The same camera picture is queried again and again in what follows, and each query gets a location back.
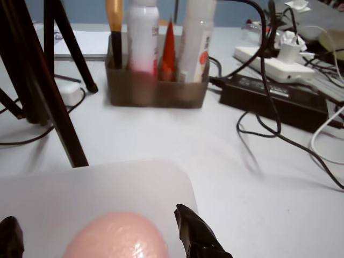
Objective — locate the beige rounded object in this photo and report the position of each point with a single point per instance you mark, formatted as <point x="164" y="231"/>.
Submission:
<point x="333" y="40"/>

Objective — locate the white charger plug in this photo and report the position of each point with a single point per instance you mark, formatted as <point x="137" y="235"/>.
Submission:
<point x="289" y="52"/>

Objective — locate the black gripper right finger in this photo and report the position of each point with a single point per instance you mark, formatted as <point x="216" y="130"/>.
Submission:
<point x="199" y="239"/>

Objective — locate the white pink spray can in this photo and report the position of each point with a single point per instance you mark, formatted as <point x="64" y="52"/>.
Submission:
<point x="142" y="32"/>

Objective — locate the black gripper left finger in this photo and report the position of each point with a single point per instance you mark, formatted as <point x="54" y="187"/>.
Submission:
<point x="10" y="239"/>

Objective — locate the frosted white plastic bin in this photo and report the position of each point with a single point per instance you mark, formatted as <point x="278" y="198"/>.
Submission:
<point x="80" y="188"/>

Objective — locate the brown translucent organizer box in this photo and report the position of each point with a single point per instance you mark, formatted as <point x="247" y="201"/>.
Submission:
<point x="174" y="94"/>

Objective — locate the white notebook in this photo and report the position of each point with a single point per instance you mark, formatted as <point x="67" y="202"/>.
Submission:
<point x="88" y="43"/>

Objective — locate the white power strip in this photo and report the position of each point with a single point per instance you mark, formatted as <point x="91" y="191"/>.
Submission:
<point x="285" y="71"/>

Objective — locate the small white adapter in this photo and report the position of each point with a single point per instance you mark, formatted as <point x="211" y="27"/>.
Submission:
<point x="70" y="94"/>

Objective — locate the orange tube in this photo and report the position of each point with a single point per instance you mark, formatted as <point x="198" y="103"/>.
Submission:
<point x="169" y="48"/>

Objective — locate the black power adapter brick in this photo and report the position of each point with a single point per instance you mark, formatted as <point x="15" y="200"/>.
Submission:
<point x="295" y="104"/>

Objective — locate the crumpled white paper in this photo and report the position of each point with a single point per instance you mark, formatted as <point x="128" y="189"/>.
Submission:
<point x="287" y="35"/>

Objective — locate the black tripod legs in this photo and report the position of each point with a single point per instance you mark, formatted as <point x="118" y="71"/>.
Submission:
<point x="52" y="94"/>

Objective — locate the gold black cosmetic brush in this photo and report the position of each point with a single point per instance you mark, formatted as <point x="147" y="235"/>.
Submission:
<point x="115" y="21"/>

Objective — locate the white bottle with orange print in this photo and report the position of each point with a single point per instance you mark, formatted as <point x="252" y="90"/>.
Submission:
<point x="196" y="27"/>

